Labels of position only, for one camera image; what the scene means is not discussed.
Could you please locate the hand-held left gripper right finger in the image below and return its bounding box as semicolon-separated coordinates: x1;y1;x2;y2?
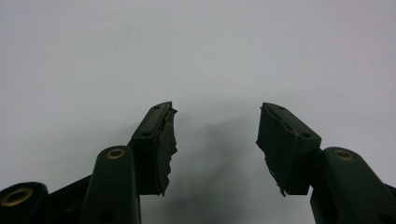
255;102;396;224

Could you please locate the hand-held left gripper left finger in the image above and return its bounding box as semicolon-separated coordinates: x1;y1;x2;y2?
78;101;178;224

